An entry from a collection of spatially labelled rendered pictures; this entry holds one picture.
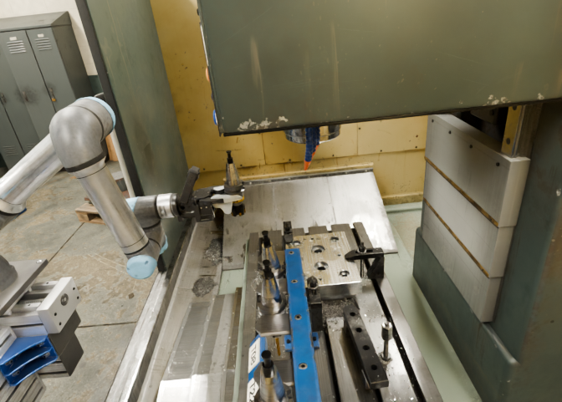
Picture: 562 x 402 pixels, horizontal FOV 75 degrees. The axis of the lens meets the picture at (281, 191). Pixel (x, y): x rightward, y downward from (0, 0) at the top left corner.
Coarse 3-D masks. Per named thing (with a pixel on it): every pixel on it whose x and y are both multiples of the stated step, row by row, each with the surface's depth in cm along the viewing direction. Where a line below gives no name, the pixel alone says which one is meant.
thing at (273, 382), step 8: (264, 376) 54; (272, 376) 54; (264, 384) 55; (272, 384) 55; (280, 384) 56; (264, 392) 55; (272, 392) 55; (280, 392) 56; (264, 400) 56; (272, 400) 56; (280, 400) 56
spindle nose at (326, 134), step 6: (324, 126) 95; (330, 126) 96; (336, 126) 97; (288, 132) 99; (294, 132) 97; (300, 132) 96; (324, 132) 96; (330, 132) 96; (336, 132) 98; (288, 138) 100; (294, 138) 98; (300, 138) 97; (324, 138) 96; (330, 138) 97
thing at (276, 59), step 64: (256, 0) 59; (320, 0) 60; (384, 0) 60; (448, 0) 60; (512, 0) 61; (256, 64) 64; (320, 64) 64; (384, 64) 65; (448, 64) 65; (512, 64) 65; (256, 128) 69
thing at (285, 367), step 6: (276, 360) 66; (282, 360) 66; (288, 360) 65; (258, 366) 65; (276, 366) 65; (282, 366) 64; (288, 366) 64; (258, 372) 64; (282, 372) 63; (288, 372) 63; (258, 378) 63; (282, 378) 62; (288, 378) 62; (258, 384) 62; (288, 384) 61
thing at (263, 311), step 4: (280, 292) 80; (260, 296) 80; (284, 296) 79; (260, 300) 80; (284, 300) 78; (260, 304) 77; (280, 304) 77; (284, 304) 77; (260, 308) 76; (264, 308) 76; (268, 308) 76; (272, 308) 76; (276, 308) 76; (280, 308) 76; (284, 308) 77; (260, 312) 78; (264, 312) 76; (268, 312) 75; (272, 312) 75; (276, 312) 75; (280, 312) 76; (284, 312) 77; (260, 316) 78
